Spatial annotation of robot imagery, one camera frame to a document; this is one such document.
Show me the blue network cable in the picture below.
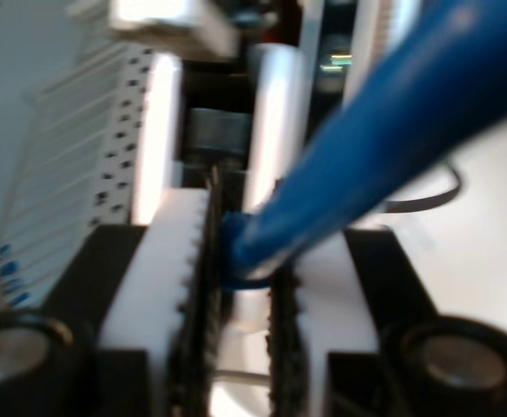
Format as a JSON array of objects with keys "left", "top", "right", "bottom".
[{"left": 221, "top": 0, "right": 507, "bottom": 292}]

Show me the short black wrist cable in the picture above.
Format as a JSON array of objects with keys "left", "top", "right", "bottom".
[{"left": 382, "top": 163, "right": 464, "bottom": 215}]

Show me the gripper camera bar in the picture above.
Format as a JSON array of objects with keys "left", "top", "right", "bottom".
[{"left": 69, "top": 0, "right": 240, "bottom": 61}]

